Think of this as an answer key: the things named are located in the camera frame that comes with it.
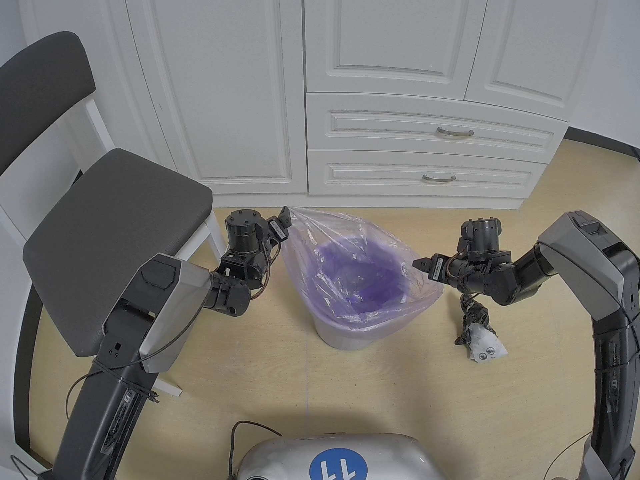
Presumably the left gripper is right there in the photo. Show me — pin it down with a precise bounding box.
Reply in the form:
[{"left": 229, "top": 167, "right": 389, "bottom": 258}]
[{"left": 254, "top": 214, "right": 292, "bottom": 270}]

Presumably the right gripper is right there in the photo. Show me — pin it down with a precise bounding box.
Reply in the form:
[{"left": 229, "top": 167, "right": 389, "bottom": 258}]
[{"left": 429, "top": 252, "right": 474, "bottom": 290}]

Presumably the white paper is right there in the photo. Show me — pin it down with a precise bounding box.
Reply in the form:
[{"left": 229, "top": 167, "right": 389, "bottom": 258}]
[{"left": 462, "top": 323, "right": 508, "bottom": 365}]

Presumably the purple plastic bag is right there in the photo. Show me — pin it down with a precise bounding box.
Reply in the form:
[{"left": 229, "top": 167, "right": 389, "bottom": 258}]
[{"left": 281, "top": 206, "right": 445, "bottom": 326}]

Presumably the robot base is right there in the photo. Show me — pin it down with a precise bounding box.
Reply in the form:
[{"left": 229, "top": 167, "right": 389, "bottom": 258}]
[{"left": 235, "top": 433, "right": 446, "bottom": 480}]

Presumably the white trash bin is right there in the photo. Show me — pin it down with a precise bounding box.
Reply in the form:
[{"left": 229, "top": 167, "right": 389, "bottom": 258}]
[{"left": 309, "top": 238, "right": 403, "bottom": 352}]

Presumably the grey and white chair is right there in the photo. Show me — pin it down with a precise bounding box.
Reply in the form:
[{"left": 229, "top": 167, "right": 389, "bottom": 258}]
[{"left": 0, "top": 31, "right": 233, "bottom": 398}]

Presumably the white wardrobe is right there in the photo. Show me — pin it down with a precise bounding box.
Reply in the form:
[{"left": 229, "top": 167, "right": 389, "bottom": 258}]
[{"left": 17, "top": 0, "right": 616, "bottom": 212}]

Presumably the black cable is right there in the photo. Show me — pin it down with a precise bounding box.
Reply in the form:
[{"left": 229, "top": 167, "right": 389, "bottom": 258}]
[{"left": 227, "top": 420, "right": 283, "bottom": 476}]

